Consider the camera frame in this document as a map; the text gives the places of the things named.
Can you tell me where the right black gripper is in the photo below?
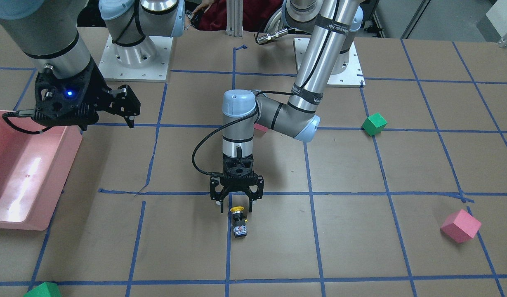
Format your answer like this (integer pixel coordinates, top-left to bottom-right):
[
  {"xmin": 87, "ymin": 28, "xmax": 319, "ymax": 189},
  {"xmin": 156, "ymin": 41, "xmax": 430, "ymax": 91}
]
[{"xmin": 33, "ymin": 62, "xmax": 141, "ymax": 130}]

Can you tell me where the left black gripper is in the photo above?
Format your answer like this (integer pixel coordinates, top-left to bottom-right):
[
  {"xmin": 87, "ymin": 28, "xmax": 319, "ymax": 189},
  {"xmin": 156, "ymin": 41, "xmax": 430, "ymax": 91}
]
[{"xmin": 210, "ymin": 154, "xmax": 264, "ymax": 214}]

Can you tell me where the yellow button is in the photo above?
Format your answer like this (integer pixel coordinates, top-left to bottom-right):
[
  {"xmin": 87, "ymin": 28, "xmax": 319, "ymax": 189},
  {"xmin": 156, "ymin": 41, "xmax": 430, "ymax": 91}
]
[{"xmin": 230, "ymin": 205, "xmax": 248, "ymax": 238}]

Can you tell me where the pink cube near arm base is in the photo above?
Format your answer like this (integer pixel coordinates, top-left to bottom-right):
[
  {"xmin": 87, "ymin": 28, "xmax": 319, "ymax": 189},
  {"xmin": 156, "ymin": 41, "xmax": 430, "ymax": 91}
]
[{"xmin": 254, "ymin": 123, "xmax": 269, "ymax": 133}]

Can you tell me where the pink plastic bin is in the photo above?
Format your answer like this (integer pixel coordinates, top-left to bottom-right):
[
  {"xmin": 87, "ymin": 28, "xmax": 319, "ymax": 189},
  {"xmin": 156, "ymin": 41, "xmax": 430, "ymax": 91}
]
[{"xmin": 0, "ymin": 110, "xmax": 82, "ymax": 231}]

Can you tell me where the person in red hoodie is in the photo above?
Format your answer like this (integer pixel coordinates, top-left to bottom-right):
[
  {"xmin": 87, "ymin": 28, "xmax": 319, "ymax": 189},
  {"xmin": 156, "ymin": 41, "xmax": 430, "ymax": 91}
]
[{"xmin": 186, "ymin": 0, "xmax": 283, "ymax": 33}]

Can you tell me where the green cube on grid line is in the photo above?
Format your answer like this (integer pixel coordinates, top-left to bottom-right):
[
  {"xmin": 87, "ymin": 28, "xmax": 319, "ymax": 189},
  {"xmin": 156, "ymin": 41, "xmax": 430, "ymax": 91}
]
[{"xmin": 361, "ymin": 113, "xmax": 388, "ymax": 137}]

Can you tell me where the far green cube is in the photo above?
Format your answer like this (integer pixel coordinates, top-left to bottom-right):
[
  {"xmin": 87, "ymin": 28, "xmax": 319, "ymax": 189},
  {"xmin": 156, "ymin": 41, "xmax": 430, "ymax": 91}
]
[{"xmin": 24, "ymin": 282, "xmax": 61, "ymax": 297}]

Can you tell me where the pink cube mid table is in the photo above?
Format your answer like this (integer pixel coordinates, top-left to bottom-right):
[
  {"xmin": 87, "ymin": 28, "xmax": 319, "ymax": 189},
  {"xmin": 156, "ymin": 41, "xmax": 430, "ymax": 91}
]
[{"xmin": 440, "ymin": 209, "xmax": 482, "ymax": 244}]

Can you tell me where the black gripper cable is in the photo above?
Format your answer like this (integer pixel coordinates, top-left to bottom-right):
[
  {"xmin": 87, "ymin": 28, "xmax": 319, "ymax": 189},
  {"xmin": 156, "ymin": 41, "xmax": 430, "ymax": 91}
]
[{"xmin": 191, "ymin": 91, "xmax": 295, "ymax": 177}]

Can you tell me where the aluminium frame post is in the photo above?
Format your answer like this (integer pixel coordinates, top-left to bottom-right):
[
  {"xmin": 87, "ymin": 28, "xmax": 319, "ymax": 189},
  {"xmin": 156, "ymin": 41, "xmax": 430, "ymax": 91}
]
[{"xmin": 226, "ymin": 0, "xmax": 243, "ymax": 39}]

